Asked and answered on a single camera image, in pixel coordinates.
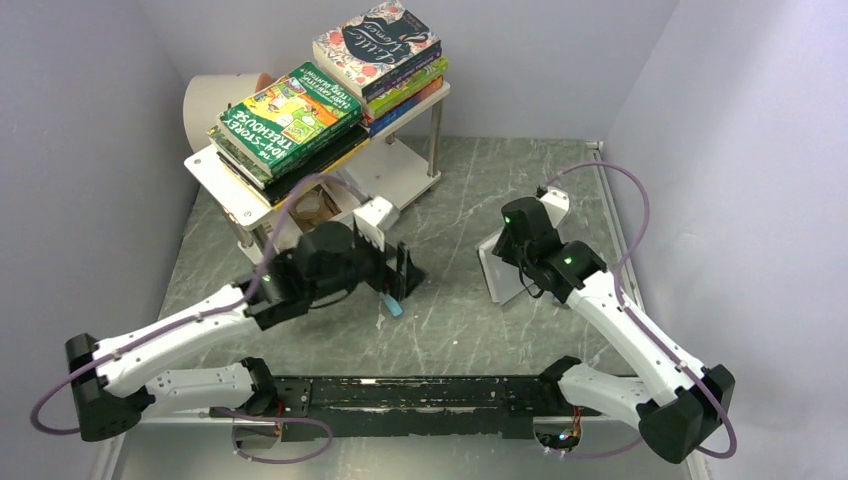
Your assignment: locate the floral Little Women book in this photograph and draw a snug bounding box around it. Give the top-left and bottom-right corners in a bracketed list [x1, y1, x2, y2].
[312, 1, 442, 102]

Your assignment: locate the purple treehouse book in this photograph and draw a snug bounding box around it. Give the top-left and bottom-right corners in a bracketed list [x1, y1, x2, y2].
[364, 47, 443, 104]

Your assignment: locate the green 104-storey treehouse book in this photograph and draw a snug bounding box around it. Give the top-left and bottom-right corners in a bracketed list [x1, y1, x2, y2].
[214, 61, 363, 180]

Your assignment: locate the white tape roll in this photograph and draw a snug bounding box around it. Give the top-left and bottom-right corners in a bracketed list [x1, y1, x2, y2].
[182, 73, 275, 153]

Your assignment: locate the black Moon and Sixpence book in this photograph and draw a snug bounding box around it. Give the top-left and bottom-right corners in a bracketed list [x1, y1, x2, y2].
[260, 126, 369, 205]

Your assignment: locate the dark green garden book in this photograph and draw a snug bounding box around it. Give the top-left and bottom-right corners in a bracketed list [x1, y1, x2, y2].
[207, 126, 275, 190]

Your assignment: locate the light blue glue stick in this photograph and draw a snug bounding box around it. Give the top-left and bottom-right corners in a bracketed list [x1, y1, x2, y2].
[381, 294, 403, 318]

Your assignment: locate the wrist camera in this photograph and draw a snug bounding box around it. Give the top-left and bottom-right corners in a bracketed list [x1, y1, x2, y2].
[352, 196, 400, 251]
[536, 186, 571, 228]

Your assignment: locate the grey laptop box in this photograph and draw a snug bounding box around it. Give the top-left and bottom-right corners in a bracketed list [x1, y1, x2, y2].
[476, 228, 540, 307]

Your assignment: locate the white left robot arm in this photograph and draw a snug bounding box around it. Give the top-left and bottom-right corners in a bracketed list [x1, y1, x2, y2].
[65, 221, 426, 442]

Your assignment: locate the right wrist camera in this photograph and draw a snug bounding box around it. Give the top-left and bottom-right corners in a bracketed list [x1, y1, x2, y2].
[536, 186, 571, 228]

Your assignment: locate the blue orange book in stack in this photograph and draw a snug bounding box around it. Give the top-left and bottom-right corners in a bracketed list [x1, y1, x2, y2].
[368, 76, 444, 137]

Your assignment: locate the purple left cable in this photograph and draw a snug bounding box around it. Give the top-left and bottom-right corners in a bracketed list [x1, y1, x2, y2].
[29, 173, 369, 465]

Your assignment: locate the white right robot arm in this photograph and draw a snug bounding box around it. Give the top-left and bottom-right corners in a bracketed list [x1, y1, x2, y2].
[493, 196, 736, 464]

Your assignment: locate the white two-tier shelf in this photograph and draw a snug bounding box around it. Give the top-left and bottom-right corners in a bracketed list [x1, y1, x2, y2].
[184, 82, 451, 264]

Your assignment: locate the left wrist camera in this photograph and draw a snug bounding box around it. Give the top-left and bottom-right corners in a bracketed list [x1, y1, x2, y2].
[352, 196, 400, 251]

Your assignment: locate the white magazine with photo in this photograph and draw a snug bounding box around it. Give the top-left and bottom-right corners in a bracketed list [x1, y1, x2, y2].
[276, 182, 361, 244]

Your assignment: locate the green treehouse book in stack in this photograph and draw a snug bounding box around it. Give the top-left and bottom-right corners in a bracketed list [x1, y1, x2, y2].
[364, 57, 450, 125]

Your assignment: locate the yellow Little Prince book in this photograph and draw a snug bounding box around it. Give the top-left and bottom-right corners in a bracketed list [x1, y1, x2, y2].
[267, 138, 370, 210]

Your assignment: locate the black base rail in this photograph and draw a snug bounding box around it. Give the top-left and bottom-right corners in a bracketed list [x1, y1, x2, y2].
[234, 375, 594, 442]

